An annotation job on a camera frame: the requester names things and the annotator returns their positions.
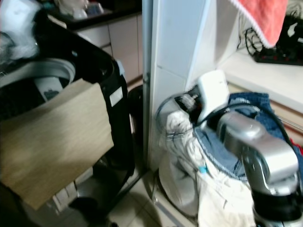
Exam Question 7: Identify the black top-load washing machine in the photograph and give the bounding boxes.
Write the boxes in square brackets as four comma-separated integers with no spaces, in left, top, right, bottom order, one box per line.
[0,12,137,227]

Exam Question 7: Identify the blue denim jeans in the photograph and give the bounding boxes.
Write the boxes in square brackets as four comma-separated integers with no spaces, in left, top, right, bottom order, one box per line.
[193,92,303,181]

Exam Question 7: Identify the dark round bin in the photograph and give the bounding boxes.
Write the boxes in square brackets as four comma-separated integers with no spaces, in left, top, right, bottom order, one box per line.
[127,84,146,176]

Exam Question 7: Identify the white washer label sticker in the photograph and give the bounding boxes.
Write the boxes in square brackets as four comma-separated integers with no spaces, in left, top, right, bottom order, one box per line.
[109,87,124,108]

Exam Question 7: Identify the white laundry basket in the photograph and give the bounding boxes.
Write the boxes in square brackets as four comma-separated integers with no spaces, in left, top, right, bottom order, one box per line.
[158,154,205,219]

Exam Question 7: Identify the beige kitchen cabinet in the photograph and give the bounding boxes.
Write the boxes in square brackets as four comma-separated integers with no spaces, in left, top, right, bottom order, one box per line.
[76,13,145,93]

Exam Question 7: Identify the white garment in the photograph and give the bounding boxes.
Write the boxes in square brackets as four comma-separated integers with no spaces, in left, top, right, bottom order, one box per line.
[163,110,257,227]

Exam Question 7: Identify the red towel with white trim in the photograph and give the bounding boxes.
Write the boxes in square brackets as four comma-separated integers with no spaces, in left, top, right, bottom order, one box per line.
[231,0,289,49]

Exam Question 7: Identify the silver washer drum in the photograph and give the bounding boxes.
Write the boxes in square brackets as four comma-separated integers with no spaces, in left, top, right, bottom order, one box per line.
[0,58,77,103]

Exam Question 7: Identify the white item on counter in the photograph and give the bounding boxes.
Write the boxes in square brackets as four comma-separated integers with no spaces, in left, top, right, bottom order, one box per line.
[56,0,91,20]

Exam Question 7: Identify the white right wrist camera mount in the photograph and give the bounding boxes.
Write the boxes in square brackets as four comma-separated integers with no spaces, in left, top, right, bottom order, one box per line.
[196,70,232,120]

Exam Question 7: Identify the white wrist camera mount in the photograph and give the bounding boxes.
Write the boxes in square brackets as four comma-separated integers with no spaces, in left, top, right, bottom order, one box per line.
[0,0,50,50]
[196,70,232,120]

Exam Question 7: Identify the black wire rack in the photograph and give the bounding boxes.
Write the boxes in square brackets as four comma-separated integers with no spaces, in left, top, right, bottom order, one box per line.
[243,14,303,66]

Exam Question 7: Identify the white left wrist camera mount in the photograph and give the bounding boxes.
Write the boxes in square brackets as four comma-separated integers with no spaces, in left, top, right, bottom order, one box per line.
[0,0,50,50]

